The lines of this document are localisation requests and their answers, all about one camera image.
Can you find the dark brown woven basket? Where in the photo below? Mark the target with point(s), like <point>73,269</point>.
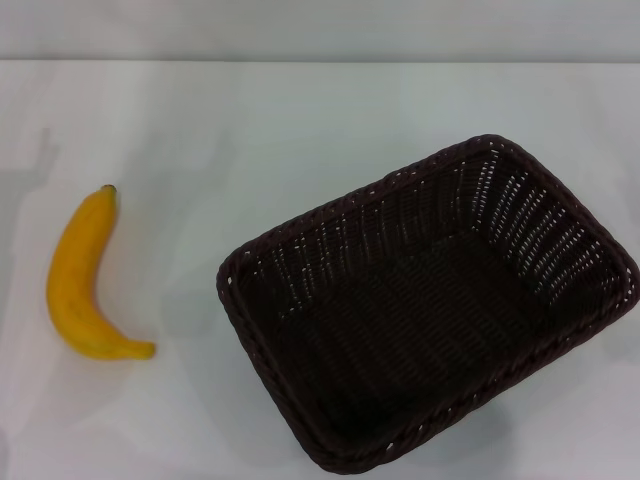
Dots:
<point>410,310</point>

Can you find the yellow banana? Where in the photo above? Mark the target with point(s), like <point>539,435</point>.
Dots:
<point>70,290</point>

